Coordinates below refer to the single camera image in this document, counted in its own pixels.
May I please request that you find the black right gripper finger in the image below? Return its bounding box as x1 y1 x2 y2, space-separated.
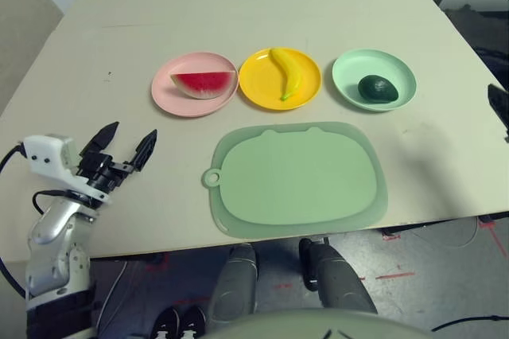
488 83 509 141

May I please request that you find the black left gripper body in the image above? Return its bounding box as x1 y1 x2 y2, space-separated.
75 150 137 193

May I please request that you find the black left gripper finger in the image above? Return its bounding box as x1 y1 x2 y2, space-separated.
81 121 120 155
129 129 158 173

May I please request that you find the red watermelon slice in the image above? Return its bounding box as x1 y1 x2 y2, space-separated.
169 70 236 100

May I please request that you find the dark green avocado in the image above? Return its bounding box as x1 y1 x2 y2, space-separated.
357 74 399 103

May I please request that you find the yellow banana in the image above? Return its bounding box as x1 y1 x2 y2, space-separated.
270 47 305 102

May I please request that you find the pink plate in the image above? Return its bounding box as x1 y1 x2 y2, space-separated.
150 51 239 118

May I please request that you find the black floor mat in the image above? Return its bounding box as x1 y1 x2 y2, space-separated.
439 4 509 77

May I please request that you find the yellow plate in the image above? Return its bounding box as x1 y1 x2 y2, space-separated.
238 47 322 111

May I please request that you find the mint green plate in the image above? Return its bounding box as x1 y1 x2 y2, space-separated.
332 48 418 112

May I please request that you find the green silicone cutting mat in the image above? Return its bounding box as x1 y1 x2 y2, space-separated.
201 120 389 239

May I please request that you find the grey robot left leg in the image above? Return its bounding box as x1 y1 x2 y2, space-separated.
208 243 259 322

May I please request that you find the grey robot leg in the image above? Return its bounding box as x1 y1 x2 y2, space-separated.
298 237 378 314
208 243 259 322

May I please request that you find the black white-striped sneaker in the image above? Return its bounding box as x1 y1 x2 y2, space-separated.
181 305 208 339
153 306 181 339

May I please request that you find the grey robot right leg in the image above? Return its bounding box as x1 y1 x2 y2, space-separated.
298 237 378 314

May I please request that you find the grey robot torso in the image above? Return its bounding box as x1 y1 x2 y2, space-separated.
202 306 438 339

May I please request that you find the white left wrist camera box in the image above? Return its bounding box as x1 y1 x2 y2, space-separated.
21 134 111 207

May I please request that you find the short black left gripper cable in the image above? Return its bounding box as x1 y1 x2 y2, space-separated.
32 190 80 216

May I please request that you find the black left camera cable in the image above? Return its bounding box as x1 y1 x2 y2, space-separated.
0 142 27 175

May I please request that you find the black camera cable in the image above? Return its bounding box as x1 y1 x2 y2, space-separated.
0 142 27 175
431 314 509 334

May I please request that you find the thin white floor cable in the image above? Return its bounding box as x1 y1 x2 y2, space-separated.
99 261 129 332

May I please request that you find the black right camera cable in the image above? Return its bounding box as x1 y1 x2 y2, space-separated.
431 314 509 334

